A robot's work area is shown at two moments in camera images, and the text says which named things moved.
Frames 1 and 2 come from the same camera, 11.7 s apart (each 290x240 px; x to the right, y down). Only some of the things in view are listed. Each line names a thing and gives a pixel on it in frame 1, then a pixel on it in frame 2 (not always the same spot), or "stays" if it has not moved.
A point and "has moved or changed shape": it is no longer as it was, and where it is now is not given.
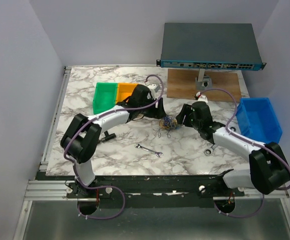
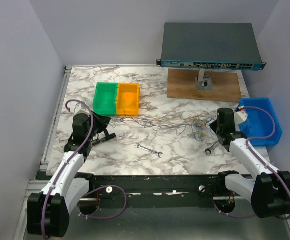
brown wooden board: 226,85 stays
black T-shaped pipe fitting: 108,136 stays
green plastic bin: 104,96 stays
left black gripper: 158,112 -> 102,121
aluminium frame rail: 52,187 stays
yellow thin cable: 162,124 has moved or changed shape
